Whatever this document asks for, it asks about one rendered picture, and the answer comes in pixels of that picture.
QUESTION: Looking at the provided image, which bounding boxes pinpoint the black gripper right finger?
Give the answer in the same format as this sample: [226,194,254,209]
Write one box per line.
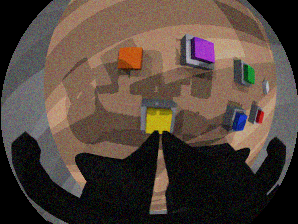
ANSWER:
[161,131,250,212]

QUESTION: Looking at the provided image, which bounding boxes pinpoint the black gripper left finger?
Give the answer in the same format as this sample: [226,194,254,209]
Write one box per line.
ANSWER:
[74,131,160,206]

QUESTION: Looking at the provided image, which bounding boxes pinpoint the green button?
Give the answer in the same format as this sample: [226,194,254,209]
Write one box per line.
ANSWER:
[233,59,255,88]

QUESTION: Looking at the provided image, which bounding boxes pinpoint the purple button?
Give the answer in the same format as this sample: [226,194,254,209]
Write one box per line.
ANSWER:
[181,35,216,71]

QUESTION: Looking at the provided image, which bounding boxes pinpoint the yellow button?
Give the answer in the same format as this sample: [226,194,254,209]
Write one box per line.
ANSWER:
[141,97,177,135]

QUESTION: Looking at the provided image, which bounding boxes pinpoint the blue button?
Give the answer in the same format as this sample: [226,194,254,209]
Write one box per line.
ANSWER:
[222,105,247,132]

